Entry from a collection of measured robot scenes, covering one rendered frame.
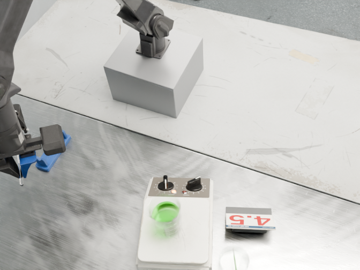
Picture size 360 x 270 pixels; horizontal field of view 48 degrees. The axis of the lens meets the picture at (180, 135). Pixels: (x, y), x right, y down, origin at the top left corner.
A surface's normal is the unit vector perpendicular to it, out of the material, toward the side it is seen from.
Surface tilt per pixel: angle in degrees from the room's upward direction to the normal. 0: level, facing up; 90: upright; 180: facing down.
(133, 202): 0
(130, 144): 0
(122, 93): 90
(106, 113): 0
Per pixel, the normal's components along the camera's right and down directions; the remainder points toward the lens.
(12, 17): 0.78, 0.51
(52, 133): 0.04, -0.68
